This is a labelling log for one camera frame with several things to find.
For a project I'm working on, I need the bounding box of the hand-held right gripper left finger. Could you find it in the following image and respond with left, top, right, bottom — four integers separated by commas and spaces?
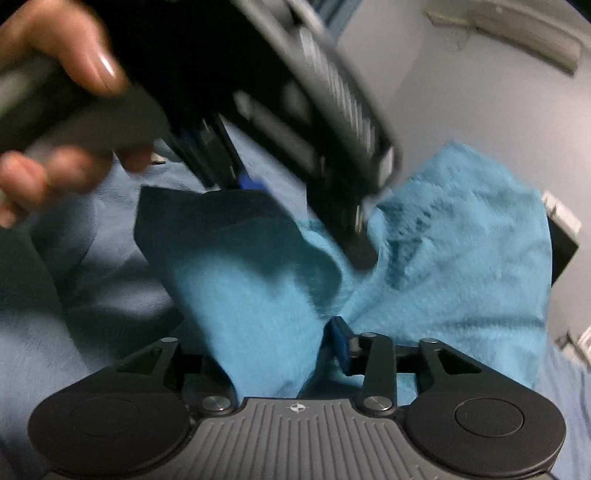
111, 337, 241, 414

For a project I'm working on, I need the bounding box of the person's left hand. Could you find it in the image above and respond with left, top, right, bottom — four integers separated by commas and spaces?
0, 0, 155, 228

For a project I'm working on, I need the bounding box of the white wall fixture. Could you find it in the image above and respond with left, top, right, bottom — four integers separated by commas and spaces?
541, 190, 581, 237

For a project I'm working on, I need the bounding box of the white air conditioner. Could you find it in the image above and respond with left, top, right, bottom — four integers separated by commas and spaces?
425, 0, 583, 75

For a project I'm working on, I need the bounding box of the light blue bed sheet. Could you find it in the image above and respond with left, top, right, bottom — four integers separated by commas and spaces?
0, 124, 591, 480

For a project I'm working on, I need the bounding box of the teal blue garment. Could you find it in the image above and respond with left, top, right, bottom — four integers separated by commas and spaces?
134, 141, 555, 400

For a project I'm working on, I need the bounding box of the black flat screen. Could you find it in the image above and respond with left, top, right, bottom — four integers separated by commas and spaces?
547, 222, 580, 287

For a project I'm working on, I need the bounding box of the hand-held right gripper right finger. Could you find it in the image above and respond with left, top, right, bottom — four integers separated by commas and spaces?
329, 316, 485, 414

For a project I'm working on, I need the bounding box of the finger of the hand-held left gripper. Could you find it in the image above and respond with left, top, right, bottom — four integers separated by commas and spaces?
173, 114, 269, 191
307, 179, 378, 271

